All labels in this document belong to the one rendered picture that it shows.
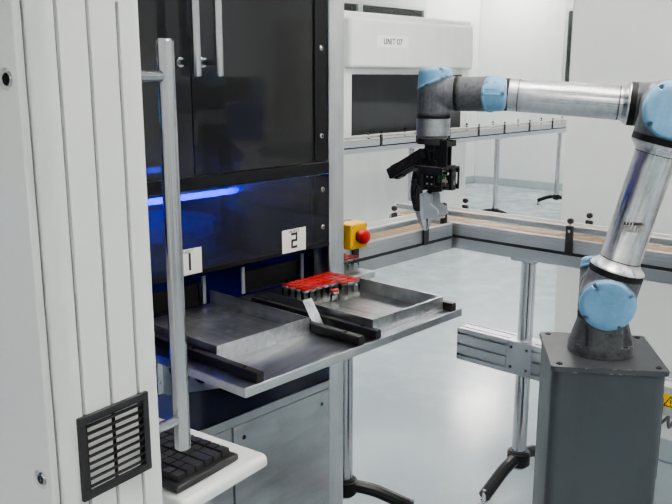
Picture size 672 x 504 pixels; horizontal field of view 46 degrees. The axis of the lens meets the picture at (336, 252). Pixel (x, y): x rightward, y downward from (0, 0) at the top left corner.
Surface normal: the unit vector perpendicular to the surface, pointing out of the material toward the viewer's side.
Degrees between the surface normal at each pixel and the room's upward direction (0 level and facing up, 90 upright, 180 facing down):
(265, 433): 90
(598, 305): 97
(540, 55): 90
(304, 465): 90
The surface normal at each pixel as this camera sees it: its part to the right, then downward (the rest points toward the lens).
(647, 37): -0.68, 0.16
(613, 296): -0.32, 0.33
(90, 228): 0.82, 0.12
